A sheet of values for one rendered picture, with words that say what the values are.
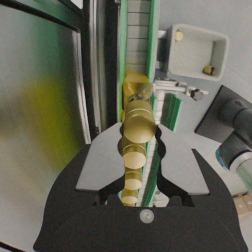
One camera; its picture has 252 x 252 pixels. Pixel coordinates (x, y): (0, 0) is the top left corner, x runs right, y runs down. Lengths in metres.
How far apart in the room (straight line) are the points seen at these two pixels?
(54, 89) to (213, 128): 0.70
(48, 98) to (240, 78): 0.75
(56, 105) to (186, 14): 0.56
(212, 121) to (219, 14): 0.49
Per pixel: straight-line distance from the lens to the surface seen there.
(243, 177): 0.55
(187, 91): 0.34
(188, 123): 0.66
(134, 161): 0.16
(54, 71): 0.21
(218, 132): 0.76
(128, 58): 0.39
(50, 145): 0.20
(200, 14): 0.62
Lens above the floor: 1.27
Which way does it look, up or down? 60 degrees down
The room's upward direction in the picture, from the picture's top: 173 degrees counter-clockwise
